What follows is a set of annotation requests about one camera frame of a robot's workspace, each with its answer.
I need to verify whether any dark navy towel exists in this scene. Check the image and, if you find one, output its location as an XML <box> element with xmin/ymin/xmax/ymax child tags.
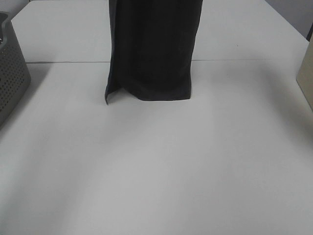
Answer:
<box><xmin>105</xmin><ymin>0</ymin><xmax>202</xmax><ymax>101</ymax></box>

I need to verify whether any grey perforated laundry basket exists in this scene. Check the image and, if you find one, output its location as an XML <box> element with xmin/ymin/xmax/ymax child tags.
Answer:
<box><xmin>0</xmin><ymin>12</ymin><xmax>31</xmax><ymax>124</ymax></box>

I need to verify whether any beige box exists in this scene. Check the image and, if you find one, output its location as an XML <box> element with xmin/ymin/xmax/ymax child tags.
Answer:
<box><xmin>296</xmin><ymin>38</ymin><xmax>313</xmax><ymax>109</ymax></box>

